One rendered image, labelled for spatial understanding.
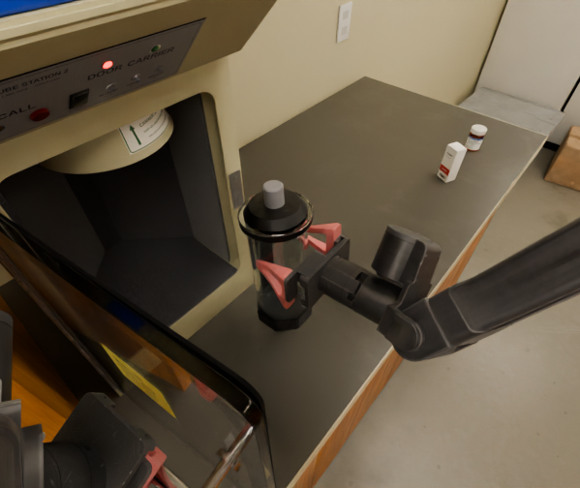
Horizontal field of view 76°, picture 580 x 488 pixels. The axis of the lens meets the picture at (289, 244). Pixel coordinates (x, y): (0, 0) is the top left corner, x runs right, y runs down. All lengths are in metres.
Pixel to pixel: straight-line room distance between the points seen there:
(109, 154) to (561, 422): 1.86
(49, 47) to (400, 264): 0.38
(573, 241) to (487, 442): 1.46
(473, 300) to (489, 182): 0.78
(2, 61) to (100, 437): 0.24
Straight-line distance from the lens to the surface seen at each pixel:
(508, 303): 0.41
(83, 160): 0.49
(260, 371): 0.69
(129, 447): 0.30
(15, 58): 0.28
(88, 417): 0.32
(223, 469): 0.38
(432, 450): 1.71
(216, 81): 0.51
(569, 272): 0.40
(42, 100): 0.34
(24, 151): 0.42
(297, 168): 1.09
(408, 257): 0.46
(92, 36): 0.30
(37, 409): 0.48
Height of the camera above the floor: 1.57
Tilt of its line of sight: 47 degrees down
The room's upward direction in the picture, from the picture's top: straight up
